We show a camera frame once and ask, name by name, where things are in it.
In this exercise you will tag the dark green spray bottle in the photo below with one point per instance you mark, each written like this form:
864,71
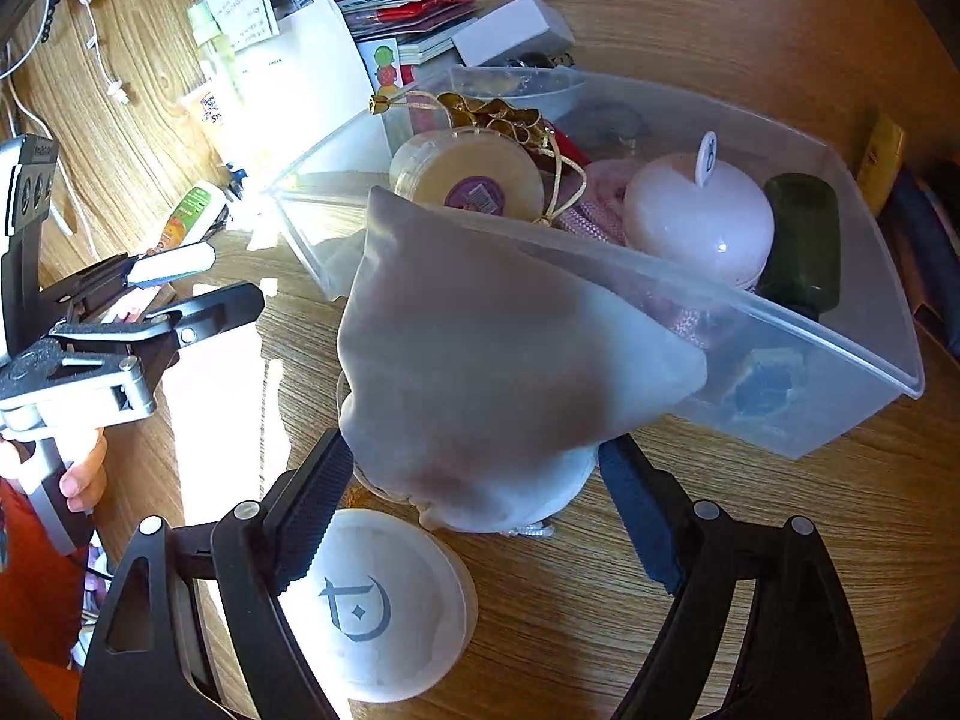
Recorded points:
803,270

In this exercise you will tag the clear plastic storage bin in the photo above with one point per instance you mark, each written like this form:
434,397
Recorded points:
861,355

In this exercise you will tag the person's left hand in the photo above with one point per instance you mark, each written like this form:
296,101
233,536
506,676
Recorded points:
84,452

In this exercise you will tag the translucent plastic jar with lid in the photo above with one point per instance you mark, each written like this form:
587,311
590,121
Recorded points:
469,169

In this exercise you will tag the small white box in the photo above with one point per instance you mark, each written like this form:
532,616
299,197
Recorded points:
517,28

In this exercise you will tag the round white lidded container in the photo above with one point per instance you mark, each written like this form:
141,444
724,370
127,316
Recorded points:
385,610

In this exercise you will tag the blue patterned pencil pouch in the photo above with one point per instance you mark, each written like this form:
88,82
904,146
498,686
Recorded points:
920,222

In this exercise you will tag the yellow-green spray bottle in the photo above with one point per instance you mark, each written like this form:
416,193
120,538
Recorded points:
216,58

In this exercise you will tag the white drawstring cloth pouch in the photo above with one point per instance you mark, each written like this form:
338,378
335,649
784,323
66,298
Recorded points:
482,380

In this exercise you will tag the fruit sticker sheet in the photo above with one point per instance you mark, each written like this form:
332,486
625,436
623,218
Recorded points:
386,67

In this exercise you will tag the stack of books and cards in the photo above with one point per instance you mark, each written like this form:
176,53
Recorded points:
392,33

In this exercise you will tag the white orange-label squeeze bottle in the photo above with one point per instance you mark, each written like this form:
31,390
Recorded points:
201,208

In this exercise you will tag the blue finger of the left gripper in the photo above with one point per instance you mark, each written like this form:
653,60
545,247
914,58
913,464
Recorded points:
174,326
90,291

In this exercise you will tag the yellow cream tube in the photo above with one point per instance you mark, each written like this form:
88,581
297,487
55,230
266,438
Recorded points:
881,161

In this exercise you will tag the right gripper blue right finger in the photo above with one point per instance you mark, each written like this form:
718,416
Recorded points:
699,561

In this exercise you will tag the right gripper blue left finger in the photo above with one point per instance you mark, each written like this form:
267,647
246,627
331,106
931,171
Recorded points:
258,550

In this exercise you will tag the red velvet pouch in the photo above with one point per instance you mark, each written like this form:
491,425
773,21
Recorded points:
559,143

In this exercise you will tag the clear bowl of trinkets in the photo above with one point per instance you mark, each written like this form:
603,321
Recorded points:
552,91

